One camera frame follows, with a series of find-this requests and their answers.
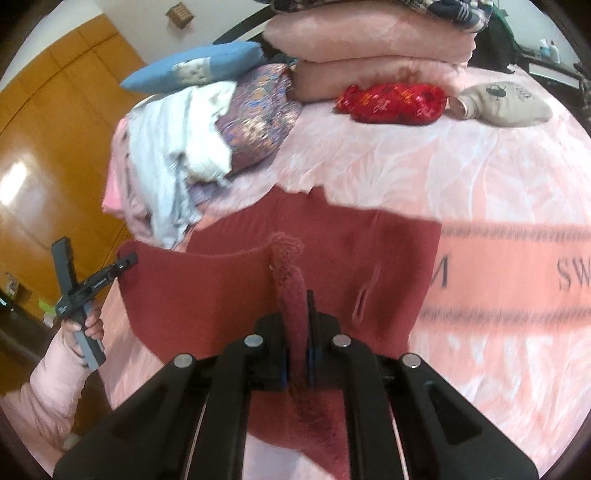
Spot dark red knit sweater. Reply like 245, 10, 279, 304
115, 187, 441, 480

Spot person's left forearm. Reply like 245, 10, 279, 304
0, 330, 112, 462

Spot black bag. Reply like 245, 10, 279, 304
475, 9, 522, 65

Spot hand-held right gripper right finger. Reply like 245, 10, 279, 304
305, 290, 539, 480

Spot white zip garment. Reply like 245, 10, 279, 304
178, 80, 237, 185

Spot dark desk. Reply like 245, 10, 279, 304
517, 44, 587, 88

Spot purple patterned pillow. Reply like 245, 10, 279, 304
217, 63, 304, 176

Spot blue pillow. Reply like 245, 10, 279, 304
120, 41, 269, 92

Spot pink floral bedspread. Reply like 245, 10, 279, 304
104, 60, 591, 480

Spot red embroidered pouch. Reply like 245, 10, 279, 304
333, 83, 447, 125

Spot dark plaid blanket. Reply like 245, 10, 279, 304
270, 0, 495, 33

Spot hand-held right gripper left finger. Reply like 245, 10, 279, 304
53, 313, 293, 480

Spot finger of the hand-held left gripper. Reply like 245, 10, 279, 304
51, 237, 78, 298
76, 253, 138, 296

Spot pink folded garment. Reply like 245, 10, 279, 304
102, 117, 134, 217

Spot folded pink blanket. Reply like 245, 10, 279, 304
263, 10, 478, 63
290, 58, 469, 100

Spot white striped garment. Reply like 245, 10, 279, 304
127, 95, 204, 250

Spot person's left hand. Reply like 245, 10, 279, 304
60, 302, 105, 366

